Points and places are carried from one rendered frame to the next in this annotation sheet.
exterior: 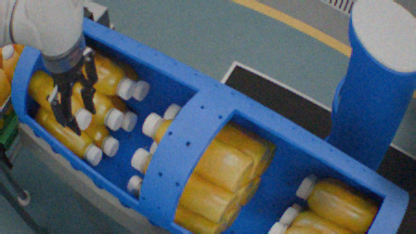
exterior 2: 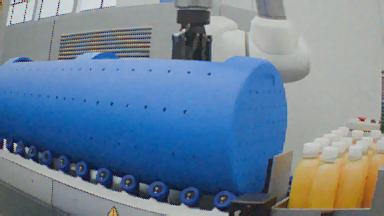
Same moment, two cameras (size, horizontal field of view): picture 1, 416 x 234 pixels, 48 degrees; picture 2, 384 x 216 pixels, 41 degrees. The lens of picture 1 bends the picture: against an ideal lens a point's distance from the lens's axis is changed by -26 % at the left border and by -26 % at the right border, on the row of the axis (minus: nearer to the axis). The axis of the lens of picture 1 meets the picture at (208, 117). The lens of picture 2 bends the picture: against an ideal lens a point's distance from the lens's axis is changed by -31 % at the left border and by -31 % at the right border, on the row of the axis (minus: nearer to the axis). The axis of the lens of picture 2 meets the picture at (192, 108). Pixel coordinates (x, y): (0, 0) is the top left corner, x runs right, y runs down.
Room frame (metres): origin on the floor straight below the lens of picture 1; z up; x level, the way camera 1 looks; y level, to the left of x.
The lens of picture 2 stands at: (2.05, 0.15, 1.27)
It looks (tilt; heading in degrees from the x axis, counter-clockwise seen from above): 6 degrees down; 176
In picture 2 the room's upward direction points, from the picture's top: 2 degrees clockwise
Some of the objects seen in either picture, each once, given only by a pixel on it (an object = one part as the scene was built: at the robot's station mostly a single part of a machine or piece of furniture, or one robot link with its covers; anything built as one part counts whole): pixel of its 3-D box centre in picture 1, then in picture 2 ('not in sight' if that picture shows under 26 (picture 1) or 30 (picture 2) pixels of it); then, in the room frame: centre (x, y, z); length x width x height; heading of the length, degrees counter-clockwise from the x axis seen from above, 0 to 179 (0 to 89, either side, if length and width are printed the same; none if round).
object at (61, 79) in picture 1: (67, 69); (193, 27); (0.56, 0.25, 1.29); 0.08 x 0.07 x 0.09; 146
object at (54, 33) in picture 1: (47, 8); not in sight; (0.56, 0.26, 1.47); 0.13 x 0.11 x 0.16; 80
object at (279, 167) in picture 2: not in sight; (277, 181); (0.74, 0.42, 0.99); 0.10 x 0.02 x 0.12; 146
